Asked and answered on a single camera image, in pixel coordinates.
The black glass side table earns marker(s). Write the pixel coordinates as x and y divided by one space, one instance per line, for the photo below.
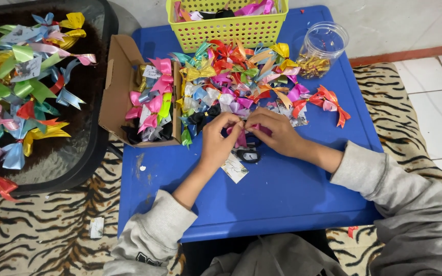
90 153

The white paper scrap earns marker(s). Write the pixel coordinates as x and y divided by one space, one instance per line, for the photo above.
96 227

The person's left hand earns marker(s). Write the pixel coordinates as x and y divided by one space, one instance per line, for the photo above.
215 143

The person's grey hoodie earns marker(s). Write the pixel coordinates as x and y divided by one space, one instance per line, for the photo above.
274 257

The red orange ribbon bow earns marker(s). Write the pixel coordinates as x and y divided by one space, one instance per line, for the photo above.
330 100

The red ribbon scrap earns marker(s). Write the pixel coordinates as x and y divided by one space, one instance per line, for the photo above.
352 230

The white printed gift tag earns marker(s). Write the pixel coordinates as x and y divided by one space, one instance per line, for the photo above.
234 170

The yellow-green plastic basket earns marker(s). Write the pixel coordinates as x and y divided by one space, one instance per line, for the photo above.
225 32

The printed gift tags under bows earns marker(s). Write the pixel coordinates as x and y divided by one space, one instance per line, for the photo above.
296 119

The heap of ribbons in basket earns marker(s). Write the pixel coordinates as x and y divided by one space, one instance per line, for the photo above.
251 8

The clear plastic jar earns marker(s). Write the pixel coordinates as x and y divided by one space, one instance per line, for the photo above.
322 46

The bunch of gold twist ties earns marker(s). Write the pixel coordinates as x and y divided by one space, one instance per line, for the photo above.
312 66

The black scissors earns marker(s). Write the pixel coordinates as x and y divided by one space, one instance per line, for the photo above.
248 155

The pile of colourful ribbon bows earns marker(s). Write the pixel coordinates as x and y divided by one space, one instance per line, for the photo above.
228 80

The magenta pink ribbon bow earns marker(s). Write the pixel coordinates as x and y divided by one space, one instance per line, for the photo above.
240 140

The heap of tagged ribbon bows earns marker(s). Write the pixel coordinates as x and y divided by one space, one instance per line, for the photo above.
21 88

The brown cardboard box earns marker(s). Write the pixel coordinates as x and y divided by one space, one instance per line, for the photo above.
119 92

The person's right hand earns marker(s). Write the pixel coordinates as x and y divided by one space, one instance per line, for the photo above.
282 134

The group of boxed ribbon bows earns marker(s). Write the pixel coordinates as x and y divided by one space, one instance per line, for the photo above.
154 103

